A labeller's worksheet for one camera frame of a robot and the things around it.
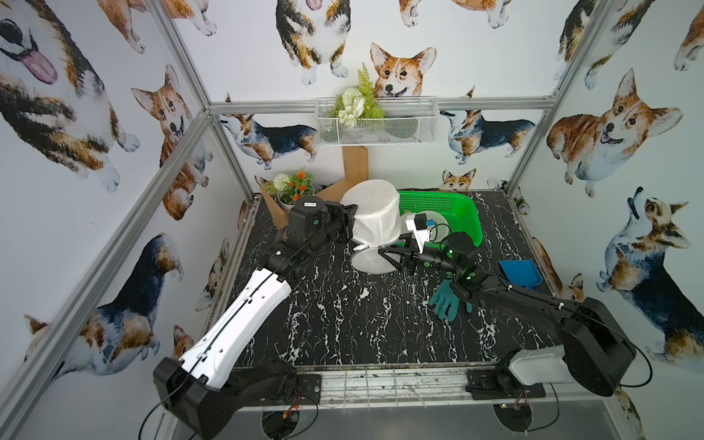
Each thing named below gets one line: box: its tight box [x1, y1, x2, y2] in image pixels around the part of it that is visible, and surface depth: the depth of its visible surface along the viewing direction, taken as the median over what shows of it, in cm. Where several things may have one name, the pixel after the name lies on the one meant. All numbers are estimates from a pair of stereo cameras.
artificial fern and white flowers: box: [328, 62, 385, 129], surface depth 82 cm
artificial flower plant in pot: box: [260, 165, 316, 209], surface depth 96 cm
